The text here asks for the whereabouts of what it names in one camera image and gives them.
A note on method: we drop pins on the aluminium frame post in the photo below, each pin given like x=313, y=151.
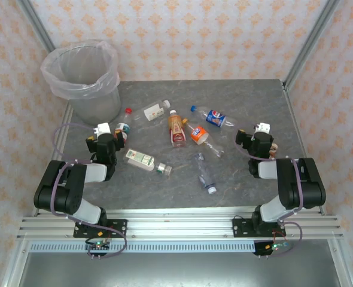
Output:
x=36, y=25
x=311, y=42

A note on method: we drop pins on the metal mesh waste bin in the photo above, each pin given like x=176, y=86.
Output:
x=95, y=107

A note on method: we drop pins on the bottle with green white label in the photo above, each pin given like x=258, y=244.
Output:
x=139, y=158

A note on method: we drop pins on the clear bottle with red cap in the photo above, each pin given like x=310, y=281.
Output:
x=122, y=128

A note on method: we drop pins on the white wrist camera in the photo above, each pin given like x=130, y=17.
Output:
x=262, y=128
x=102, y=128

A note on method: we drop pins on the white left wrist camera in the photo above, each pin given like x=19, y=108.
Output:
x=102, y=128

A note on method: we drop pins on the clear bottle with white label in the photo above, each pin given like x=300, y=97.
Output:
x=154, y=114

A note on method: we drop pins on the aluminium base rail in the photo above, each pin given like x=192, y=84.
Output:
x=179, y=227

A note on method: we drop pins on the grey metal tray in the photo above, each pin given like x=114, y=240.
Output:
x=176, y=272

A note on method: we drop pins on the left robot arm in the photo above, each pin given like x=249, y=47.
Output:
x=60, y=191

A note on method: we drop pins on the brown drink bottle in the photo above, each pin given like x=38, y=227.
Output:
x=274, y=147

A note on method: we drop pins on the bottle with orange label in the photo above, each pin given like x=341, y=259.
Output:
x=199, y=134

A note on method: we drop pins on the small circuit board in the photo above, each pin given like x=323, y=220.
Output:
x=97, y=245
x=276, y=246

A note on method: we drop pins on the clear plastic bin liner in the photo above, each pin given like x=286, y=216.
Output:
x=52, y=80

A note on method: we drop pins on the gold and red drink bottle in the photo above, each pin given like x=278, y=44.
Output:
x=176, y=131

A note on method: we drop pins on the crushed bluish clear bottle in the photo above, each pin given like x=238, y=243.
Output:
x=205, y=176

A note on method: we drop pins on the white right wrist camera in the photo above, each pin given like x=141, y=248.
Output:
x=262, y=128

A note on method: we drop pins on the blue label Pepsi bottle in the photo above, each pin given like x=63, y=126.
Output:
x=215, y=117

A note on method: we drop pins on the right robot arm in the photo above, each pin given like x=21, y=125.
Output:
x=302, y=185

